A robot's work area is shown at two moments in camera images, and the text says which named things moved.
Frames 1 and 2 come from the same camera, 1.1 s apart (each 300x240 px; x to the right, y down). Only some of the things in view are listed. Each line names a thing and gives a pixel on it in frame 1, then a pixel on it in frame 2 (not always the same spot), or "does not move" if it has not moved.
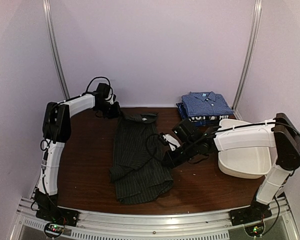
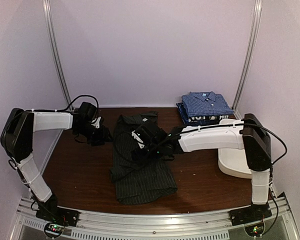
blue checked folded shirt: [206, 104] does not move
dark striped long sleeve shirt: [140, 171] does not move
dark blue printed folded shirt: [209, 121] does not move
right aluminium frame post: [248, 58] does not move
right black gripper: [173, 162] to [139, 157]
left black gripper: [115, 113] to [103, 137]
